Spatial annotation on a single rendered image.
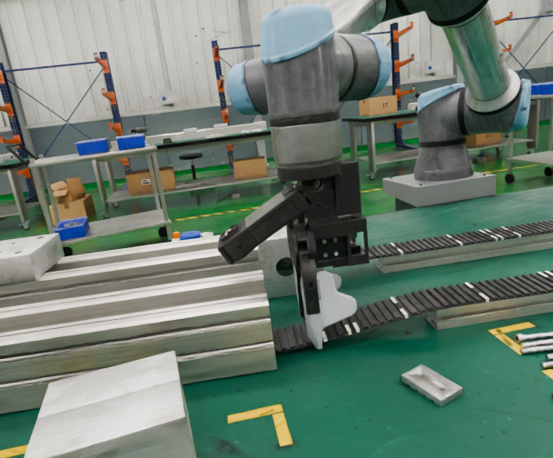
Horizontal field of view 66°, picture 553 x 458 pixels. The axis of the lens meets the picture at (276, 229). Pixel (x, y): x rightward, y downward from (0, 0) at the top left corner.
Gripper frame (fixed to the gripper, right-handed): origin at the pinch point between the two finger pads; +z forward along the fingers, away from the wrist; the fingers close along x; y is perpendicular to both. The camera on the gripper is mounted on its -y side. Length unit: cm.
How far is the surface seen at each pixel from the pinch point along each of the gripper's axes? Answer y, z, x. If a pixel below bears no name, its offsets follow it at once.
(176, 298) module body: -15.4, -5.4, 2.2
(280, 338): -3.6, 0.9, -0.1
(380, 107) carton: 188, -5, 518
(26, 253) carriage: -37.1, -10.6, 14.3
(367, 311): 7.8, -0.5, 0.8
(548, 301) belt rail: 30.1, 0.9, -1.4
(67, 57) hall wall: -262, -141, 754
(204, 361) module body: -12.3, -0.8, -5.0
